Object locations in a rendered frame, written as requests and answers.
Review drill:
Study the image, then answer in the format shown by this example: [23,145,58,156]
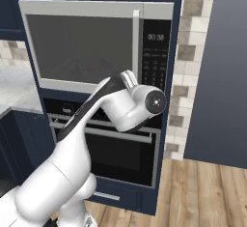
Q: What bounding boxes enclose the stainless steel microwave oven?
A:
[17,0,176,96]

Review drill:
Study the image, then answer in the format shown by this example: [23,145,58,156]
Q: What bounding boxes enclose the silver microwave door handle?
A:
[132,9,142,81]

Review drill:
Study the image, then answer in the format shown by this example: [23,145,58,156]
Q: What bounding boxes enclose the silver oven door handle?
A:
[48,120,153,144]

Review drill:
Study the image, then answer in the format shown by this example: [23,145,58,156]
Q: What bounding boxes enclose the black oven door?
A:
[47,120,161,188]

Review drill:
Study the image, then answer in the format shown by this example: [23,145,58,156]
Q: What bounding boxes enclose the black built-in oven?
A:
[41,97,162,189]

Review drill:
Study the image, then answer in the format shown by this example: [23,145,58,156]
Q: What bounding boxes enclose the navy drawer front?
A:
[86,174,143,212]

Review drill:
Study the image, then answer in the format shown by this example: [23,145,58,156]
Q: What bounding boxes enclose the blue-grey tall side panel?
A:
[182,0,247,170]

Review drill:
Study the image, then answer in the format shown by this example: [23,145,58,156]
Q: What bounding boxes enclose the microwave glass door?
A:
[18,0,145,95]

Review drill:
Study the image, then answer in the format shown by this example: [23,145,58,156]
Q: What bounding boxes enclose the silver drawer handle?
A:
[93,190,122,202]

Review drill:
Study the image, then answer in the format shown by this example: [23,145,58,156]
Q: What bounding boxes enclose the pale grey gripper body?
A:
[120,70,140,92]

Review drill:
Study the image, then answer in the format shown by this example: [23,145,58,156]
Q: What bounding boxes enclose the navy wall cupboard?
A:
[0,0,27,43]

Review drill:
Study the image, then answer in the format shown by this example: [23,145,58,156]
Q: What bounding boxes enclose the navy base cabinet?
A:
[0,107,56,188]

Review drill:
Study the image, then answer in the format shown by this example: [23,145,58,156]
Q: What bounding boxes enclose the black oven knob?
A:
[62,103,74,116]

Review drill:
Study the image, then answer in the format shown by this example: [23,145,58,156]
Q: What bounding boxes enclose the navy tall cabinet housing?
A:
[6,0,185,217]

